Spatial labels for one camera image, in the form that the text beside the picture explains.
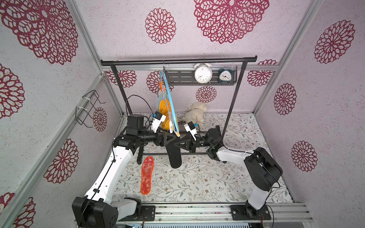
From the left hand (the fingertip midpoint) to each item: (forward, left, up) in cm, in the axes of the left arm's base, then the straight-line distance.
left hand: (170, 135), depth 71 cm
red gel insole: (-6, +16, -28) cm, 33 cm away
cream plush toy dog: (+34, -15, -20) cm, 43 cm away
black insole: (-7, -2, -6) cm, 9 cm away
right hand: (-4, -2, -2) cm, 5 cm away
